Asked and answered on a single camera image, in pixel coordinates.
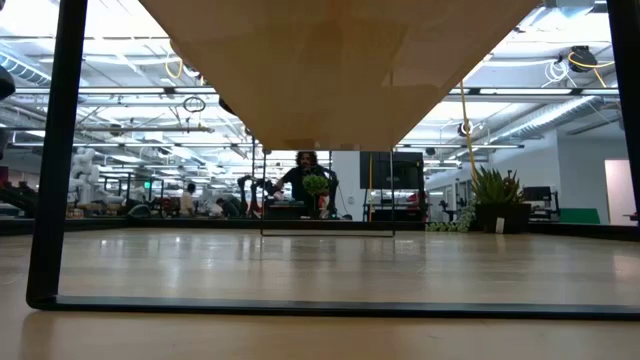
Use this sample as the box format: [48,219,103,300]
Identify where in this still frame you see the small green potted plant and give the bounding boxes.
[302,174,331,220]

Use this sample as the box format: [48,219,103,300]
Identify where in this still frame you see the person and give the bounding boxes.
[179,182,197,218]
[273,150,341,220]
[212,197,242,219]

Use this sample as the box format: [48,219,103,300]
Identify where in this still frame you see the black monitor screen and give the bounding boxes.
[359,151,425,190]

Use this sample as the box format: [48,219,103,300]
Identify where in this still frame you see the potted succulent plant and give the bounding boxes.
[424,166,533,235]

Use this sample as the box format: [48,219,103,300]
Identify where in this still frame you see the desk with black monitor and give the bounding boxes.
[522,185,562,222]

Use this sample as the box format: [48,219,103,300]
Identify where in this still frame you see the white robot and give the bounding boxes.
[68,147,126,206]

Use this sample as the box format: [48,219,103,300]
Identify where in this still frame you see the green board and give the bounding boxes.
[558,207,601,225]

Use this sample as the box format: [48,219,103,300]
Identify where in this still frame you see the wooden shelf with black frame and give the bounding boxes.
[25,0,640,322]

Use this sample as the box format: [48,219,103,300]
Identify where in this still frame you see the yellow cable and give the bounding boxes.
[457,79,480,182]

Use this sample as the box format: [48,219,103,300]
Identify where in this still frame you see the black aluminium rig frame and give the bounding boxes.
[0,217,640,242]

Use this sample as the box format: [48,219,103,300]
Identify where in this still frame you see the black ceiling cable reel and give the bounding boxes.
[567,44,617,75]

